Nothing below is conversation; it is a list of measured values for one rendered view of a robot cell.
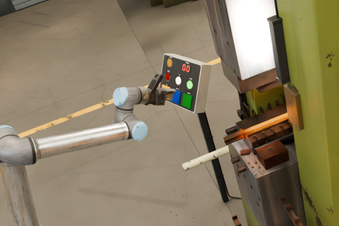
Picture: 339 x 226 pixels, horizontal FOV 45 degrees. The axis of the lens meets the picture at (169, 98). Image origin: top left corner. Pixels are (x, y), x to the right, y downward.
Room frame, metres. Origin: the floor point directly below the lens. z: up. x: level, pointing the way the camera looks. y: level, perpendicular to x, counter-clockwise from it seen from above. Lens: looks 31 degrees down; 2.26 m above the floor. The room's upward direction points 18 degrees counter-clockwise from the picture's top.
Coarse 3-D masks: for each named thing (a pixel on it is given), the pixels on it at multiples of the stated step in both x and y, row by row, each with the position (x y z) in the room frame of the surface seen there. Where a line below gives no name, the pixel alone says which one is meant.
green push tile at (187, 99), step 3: (183, 96) 2.00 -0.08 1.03; (186, 96) 1.98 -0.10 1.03; (189, 96) 1.96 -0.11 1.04; (192, 96) 1.94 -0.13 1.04; (183, 99) 1.99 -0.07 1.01; (186, 99) 1.97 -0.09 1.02; (189, 99) 1.95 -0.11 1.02; (192, 99) 1.94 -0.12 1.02; (183, 102) 1.98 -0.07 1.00; (186, 102) 1.96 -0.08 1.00; (189, 102) 1.94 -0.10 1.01; (183, 105) 1.97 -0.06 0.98; (186, 105) 1.95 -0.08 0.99; (189, 105) 1.93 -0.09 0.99; (189, 108) 1.93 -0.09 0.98
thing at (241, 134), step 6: (270, 120) 1.56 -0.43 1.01; (276, 120) 1.55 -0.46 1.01; (258, 126) 1.55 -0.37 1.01; (264, 126) 1.54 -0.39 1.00; (240, 132) 1.54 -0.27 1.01; (246, 132) 1.53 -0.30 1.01; (228, 138) 1.53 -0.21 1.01; (234, 138) 1.53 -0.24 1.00; (240, 138) 1.53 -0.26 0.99; (246, 138) 1.52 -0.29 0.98; (228, 144) 1.52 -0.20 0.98
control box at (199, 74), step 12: (180, 60) 2.12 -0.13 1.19; (192, 60) 2.09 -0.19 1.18; (168, 72) 2.17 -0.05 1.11; (180, 72) 2.09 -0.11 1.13; (192, 72) 2.01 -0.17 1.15; (204, 72) 1.97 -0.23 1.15; (168, 84) 2.14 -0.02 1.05; (180, 84) 2.05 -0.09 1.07; (192, 84) 1.97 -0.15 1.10; (204, 84) 1.96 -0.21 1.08; (204, 96) 1.94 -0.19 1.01; (192, 108) 1.92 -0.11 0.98; (204, 108) 1.93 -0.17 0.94
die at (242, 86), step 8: (224, 64) 1.61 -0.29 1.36; (224, 72) 1.65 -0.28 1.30; (232, 72) 1.53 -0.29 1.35; (264, 72) 1.48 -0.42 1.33; (272, 72) 1.48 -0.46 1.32; (232, 80) 1.55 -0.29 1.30; (240, 80) 1.47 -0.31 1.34; (248, 80) 1.47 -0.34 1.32; (256, 80) 1.48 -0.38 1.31; (264, 80) 1.48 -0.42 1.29; (272, 80) 1.48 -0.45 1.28; (240, 88) 1.47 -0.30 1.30; (248, 88) 1.47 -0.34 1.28
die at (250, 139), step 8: (264, 112) 1.67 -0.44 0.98; (272, 112) 1.64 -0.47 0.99; (280, 112) 1.62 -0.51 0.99; (248, 120) 1.65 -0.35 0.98; (256, 120) 1.62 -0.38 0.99; (264, 120) 1.60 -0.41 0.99; (288, 120) 1.54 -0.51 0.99; (240, 128) 1.60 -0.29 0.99; (264, 128) 1.53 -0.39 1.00; (280, 128) 1.50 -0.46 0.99; (288, 128) 1.49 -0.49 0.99; (248, 136) 1.52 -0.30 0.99; (256, 136) 1.50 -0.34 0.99; (264, 136) 1.48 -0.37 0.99; (272, 136) 1.48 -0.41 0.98; (248, 144) 1.53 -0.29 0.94; (256, 144) 1.47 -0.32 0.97
